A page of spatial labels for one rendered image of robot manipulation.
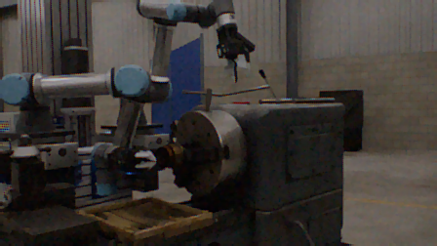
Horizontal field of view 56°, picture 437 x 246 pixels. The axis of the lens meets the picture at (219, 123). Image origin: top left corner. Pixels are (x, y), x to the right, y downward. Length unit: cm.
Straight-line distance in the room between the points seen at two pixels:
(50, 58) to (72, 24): 20
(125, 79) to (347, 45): 1049
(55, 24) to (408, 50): 1017
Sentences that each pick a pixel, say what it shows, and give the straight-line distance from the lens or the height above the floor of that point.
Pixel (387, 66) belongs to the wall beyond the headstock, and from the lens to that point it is 1150.
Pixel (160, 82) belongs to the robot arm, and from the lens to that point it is 209.
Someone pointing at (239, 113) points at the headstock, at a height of 122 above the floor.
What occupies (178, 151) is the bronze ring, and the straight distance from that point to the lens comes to 143.
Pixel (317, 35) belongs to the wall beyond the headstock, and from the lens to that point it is 1208.
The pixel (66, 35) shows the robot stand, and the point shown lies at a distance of 208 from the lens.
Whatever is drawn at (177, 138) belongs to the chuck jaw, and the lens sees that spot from 150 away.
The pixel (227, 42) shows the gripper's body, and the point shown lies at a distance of 156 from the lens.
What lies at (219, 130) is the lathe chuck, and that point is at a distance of 143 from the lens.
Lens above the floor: 127
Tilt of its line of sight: 3 degrees down
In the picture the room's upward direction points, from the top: 1 degrees counter-clockwise
